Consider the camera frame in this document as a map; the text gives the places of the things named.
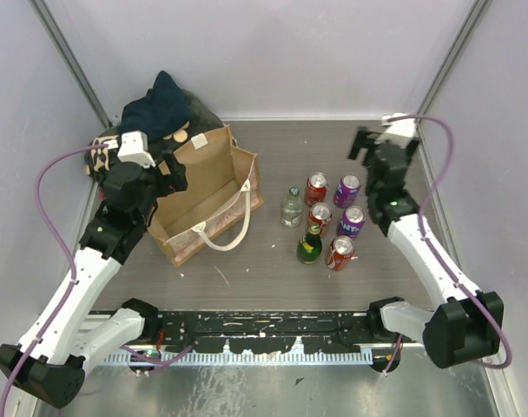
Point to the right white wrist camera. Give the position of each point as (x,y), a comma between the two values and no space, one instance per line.
(400,130)

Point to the purple soda can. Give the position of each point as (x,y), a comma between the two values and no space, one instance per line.
(347,191)
(351,222)

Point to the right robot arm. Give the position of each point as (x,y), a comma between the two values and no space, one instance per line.
(464,323)

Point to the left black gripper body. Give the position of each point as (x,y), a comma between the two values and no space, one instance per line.
(161,184)

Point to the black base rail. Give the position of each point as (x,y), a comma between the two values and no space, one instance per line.
(263,332)

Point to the green glass bottle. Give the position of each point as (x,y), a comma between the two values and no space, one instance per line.
(310,246)

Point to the black floral blanket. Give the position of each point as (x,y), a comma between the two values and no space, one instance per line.
(202,119)

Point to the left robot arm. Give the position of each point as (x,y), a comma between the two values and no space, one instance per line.
(51,361)

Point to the clear soda water bottle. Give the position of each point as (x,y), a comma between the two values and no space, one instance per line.
(291,208)

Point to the navy blue cloth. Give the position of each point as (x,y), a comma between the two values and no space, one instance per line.
(162,111)

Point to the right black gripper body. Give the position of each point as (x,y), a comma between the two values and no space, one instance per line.
(365,139)

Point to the silver top can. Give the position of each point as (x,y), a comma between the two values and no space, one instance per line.
(340,253)

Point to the canvas tote bag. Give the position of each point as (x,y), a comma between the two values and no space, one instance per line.
(215,210)

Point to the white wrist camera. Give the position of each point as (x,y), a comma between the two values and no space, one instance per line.
(134,148)
(400,130)

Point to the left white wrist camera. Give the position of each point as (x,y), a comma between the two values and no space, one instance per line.
(134,148)

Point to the red cola can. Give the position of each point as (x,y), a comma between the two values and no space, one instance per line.
(316,188)
(321,214)

